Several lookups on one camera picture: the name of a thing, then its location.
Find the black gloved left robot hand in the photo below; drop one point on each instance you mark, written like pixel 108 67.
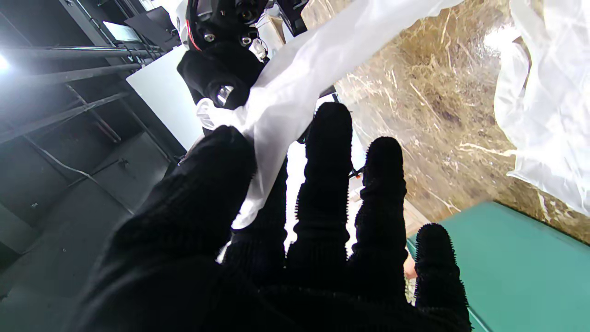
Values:
pixel 184 267

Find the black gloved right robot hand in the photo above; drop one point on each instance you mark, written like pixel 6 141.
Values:
pixel 221 69

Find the translucent white disposable glove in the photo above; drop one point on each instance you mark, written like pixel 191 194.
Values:
pixel 553 115
pixel 299 74

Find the teal plastic basket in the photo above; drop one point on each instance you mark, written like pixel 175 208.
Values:
pixel 507 267

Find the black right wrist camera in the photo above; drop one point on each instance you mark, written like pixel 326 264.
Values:
pixel 292 16

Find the dark metal frame rack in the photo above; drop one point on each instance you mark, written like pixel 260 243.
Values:
pixel 69 110

